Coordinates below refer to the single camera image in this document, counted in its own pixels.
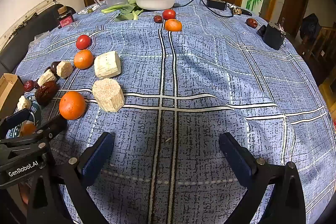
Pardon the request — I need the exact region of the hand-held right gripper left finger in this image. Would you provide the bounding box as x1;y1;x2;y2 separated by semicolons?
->
26;132;116;224

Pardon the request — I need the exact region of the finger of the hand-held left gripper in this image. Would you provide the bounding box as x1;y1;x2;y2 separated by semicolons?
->
0;109;30;139
0;116;68;159

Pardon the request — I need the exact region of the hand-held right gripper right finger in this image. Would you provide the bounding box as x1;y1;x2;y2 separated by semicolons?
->
219;132;307;224

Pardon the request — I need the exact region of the orange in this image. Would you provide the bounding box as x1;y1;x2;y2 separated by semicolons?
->
59;91;87;121
20;123;37;136
74;49;94;69
164;19;182;32

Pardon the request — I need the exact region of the small peeled sugarcane chunk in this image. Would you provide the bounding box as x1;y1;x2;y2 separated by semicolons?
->
37;70;58;86
17;95;32;111
56;61;73;79

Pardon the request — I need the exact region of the cardboard box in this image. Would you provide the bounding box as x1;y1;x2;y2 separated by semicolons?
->
0;73;25;122

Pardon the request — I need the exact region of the large red date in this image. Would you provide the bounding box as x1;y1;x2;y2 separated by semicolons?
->
35;80;59;106

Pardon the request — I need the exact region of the large peeled sugarcane chunk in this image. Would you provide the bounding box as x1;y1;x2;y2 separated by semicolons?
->
94;51;122;79
92;78;125;113

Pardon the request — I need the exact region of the black sofa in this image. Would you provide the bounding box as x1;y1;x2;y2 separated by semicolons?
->
0;5;76;75

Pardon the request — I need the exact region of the red tomato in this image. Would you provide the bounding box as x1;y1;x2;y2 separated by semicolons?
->
162;9;176;20
76;35;91;50

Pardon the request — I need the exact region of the blue plaid tablecloth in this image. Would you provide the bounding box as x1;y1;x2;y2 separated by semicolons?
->
14;0;332;224

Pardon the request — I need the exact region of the dark bottle with red label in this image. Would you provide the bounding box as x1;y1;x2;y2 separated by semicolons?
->
54;6;75;29

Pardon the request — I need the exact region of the black box device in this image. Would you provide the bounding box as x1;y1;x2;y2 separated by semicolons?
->
257;18;286;51

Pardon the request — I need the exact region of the green leafy vegetable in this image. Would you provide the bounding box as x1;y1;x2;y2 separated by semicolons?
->
101;0;138;14
115;9;144;22

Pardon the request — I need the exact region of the wooden chair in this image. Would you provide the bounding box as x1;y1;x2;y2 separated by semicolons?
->
302;26;336;75

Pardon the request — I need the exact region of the dark clothing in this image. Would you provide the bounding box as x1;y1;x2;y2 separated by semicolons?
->
299;13;322;39

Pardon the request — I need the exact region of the black power adapter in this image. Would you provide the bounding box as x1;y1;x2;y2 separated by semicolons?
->
206;0;227;11

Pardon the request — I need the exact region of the white bowl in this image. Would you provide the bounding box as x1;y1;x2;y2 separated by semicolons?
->
130;0;182;10

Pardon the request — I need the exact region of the wooden door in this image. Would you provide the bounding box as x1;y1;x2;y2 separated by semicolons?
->
278;0;310;37

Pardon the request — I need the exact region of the black cable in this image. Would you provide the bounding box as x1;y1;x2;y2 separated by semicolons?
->
173;0;234;18

